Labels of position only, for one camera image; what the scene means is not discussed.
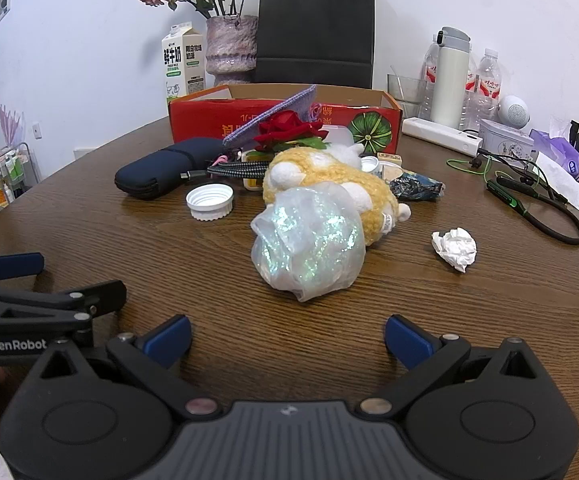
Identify purple tissue pack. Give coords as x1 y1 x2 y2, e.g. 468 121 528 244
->
529 128 579 182

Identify white power strip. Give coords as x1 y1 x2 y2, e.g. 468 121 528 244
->
402 117 483 157

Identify white round speaker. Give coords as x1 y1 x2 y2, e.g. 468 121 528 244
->
498 94 531 129

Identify black paper bag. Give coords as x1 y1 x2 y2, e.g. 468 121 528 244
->
254 0 375 90

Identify red cardboard box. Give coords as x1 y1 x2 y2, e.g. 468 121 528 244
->
168 84 404 157

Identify dark foil wrapper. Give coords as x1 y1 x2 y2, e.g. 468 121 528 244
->
388 170 446 204

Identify storage rack with supplies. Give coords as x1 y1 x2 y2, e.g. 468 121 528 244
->
0 142 38 223

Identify white jar lid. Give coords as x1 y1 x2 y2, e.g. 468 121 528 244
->
185 184 234 222

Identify clear glass cup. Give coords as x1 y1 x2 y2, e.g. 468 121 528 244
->
387 73 428 119

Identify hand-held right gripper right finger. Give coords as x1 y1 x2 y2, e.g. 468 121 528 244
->
357 314 545 420

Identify red rose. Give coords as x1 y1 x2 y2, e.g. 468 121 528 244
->
252 110 331 155

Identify wooden desktop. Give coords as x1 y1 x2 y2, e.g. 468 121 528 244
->
0 82 579 480

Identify navy zip case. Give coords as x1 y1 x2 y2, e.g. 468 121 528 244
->
114 137 231 197

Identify white tin box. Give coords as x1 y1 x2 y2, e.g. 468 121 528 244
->
479 118 535 162

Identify black neckband earphones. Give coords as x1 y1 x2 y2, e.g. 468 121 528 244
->
486 174 579 247

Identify white paper sheet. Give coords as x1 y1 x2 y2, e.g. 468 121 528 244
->
534 152 579 227

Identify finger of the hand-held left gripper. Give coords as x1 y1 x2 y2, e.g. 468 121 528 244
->
0 253 45 287
0 279 128 332

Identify black braided cable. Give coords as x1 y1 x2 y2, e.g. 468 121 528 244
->
180 156 272 182

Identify pink purple vase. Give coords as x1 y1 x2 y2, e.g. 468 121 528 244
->
204 14 259 87

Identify white milk carton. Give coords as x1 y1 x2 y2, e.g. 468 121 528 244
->
161 22 206 107

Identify green cable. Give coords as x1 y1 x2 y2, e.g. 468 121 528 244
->
446 156 541 197

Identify iridescent plastic bag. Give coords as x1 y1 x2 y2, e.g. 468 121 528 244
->
250 182 369 304

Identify yellow plush toy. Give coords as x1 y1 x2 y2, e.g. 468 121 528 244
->
260 143 413 247

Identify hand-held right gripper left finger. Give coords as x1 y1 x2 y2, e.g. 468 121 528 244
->
33 314 222 421

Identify white thermos bottle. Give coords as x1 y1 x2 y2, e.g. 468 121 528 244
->
430 26 471 131

